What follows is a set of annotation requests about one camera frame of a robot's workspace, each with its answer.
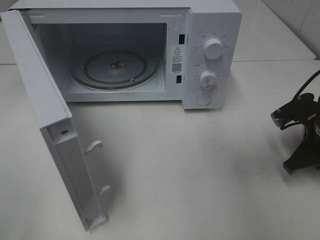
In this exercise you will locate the white timer knob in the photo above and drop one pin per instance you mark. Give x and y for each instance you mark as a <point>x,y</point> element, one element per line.
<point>208,80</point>

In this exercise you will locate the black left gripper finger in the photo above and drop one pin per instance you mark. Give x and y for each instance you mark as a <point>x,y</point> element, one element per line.
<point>301,160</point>

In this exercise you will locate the white upper power knob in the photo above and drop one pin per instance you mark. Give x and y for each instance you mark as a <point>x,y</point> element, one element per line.
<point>213,48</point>

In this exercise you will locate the white microwave door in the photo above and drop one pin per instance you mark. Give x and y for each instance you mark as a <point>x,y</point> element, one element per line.
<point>54,117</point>

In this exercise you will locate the glass microwave turntable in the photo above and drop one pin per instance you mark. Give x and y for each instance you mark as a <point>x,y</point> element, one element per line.
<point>115,65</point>

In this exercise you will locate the white warning label sticker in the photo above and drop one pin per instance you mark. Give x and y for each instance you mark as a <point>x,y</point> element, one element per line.
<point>177,57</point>

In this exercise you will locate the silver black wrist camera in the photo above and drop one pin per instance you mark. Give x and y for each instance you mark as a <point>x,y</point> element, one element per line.
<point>298,110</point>

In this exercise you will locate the round door release button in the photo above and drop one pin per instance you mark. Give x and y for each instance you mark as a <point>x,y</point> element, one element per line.
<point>203,99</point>

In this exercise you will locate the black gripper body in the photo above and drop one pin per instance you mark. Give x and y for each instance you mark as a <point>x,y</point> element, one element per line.
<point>311,138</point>

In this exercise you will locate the white microwave oven body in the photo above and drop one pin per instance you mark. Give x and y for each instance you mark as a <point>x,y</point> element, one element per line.
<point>68,24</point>

